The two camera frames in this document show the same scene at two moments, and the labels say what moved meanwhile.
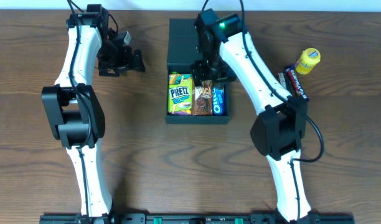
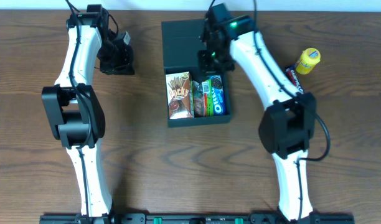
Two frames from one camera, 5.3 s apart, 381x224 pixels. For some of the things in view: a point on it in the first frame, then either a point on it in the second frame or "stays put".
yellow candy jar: [310, 57] stays put
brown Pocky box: [202, 99] → [178, 86]
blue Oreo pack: [218, 98] stays put
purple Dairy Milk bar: [294, 82] stays put
